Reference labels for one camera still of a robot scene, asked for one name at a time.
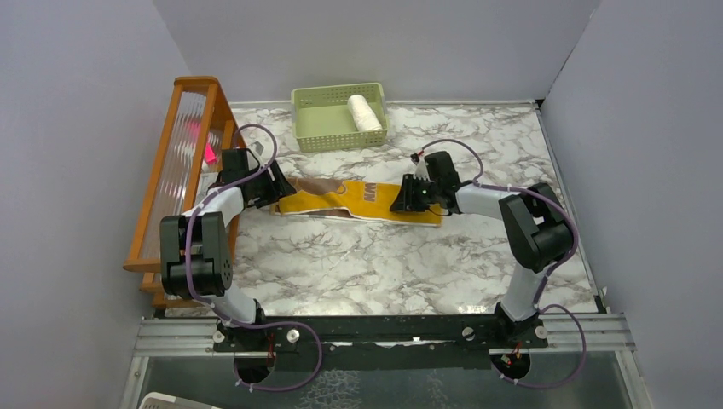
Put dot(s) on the white basket corner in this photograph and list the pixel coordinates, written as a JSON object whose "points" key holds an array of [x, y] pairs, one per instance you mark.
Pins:
{"points": [[156, 400]]}

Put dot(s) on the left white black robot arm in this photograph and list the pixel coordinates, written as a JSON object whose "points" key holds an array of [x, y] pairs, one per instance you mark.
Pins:
{"points": [[195, 253]]}

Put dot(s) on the aluminium frame rail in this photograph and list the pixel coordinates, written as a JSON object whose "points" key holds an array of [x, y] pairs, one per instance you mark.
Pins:
{"points": [[590, 362]]}

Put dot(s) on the white cream towel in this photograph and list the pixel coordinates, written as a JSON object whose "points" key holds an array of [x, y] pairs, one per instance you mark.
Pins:
{"points": [[362, 114]]}

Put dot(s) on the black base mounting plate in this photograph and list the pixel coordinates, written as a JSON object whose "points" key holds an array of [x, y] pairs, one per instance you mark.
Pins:
{"points": [[376, 342]]}

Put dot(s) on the pink object in rack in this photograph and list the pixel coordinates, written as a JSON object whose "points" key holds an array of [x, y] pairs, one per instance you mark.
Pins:
{"points": [[210, 156]]}

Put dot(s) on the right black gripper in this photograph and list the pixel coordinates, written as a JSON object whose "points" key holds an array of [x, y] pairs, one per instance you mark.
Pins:
{"points": [[406, 200]]}

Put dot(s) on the wooden rack with clear panel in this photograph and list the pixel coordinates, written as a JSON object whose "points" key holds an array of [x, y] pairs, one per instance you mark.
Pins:
{"points": [[198, 114]]}

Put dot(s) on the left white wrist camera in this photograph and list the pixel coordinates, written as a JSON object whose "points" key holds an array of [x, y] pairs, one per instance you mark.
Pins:
{"points": [[257, 149]]}

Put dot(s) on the light green plastic basket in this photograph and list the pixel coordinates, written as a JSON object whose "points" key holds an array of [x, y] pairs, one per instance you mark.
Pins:
{"points": [[321, 120]]}

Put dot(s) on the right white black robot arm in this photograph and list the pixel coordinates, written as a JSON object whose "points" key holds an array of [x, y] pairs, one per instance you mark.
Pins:
{"points": [[540, 234]]}

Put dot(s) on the yellow towel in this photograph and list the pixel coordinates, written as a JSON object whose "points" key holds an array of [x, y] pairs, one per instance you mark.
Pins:
{"points": [[350, 199]]}

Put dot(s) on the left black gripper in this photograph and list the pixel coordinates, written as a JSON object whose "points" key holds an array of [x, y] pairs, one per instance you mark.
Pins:
{"points": [[278, 187]]}

